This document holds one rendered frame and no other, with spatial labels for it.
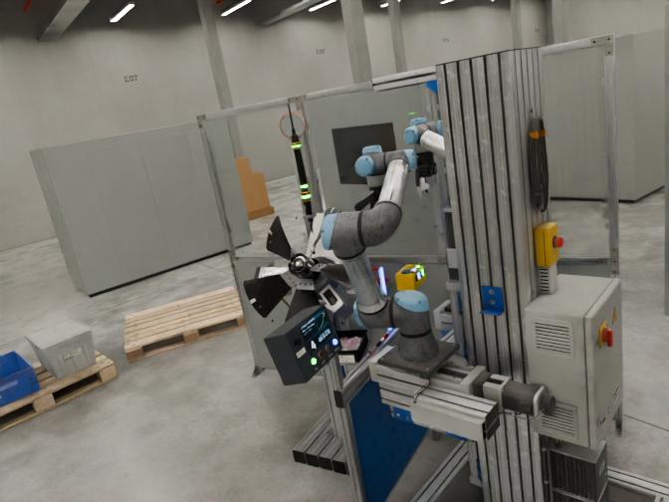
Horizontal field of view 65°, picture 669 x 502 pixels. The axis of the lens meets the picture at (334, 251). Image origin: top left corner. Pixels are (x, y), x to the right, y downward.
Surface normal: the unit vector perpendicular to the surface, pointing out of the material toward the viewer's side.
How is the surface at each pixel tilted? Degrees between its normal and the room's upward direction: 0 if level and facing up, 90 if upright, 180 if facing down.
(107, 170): 90
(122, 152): 90
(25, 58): 90
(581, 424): 90
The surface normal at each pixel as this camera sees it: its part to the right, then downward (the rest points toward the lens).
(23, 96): 0.60, 0.12
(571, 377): -0.65, 0.32
